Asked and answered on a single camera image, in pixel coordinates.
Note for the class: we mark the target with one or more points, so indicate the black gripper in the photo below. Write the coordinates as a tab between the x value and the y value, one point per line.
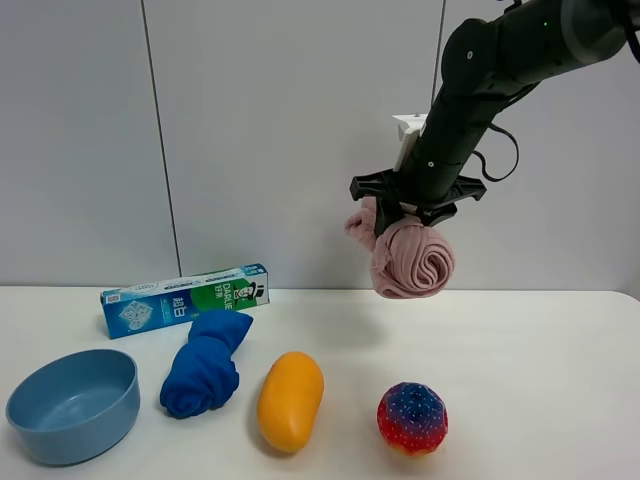
392	189

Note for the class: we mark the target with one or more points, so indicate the pink towel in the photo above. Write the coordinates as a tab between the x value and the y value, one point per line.
408	260

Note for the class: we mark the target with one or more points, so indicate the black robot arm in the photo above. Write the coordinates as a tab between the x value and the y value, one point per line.
486	68

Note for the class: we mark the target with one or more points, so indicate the red blue spiky ball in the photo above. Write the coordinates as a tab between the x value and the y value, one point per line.
412	419

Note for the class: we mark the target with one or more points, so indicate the yellow mango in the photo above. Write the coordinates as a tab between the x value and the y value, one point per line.
289	400

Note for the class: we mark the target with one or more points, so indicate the blue rolled towel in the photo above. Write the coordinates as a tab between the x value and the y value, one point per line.
203	375

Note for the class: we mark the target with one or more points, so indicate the blue green toothpaste box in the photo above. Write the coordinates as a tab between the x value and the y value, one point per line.
155	305

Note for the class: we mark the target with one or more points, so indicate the blue plastic bowl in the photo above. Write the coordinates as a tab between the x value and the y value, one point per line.
76	407

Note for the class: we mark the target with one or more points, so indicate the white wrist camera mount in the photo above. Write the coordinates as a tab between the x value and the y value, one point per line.
409	128

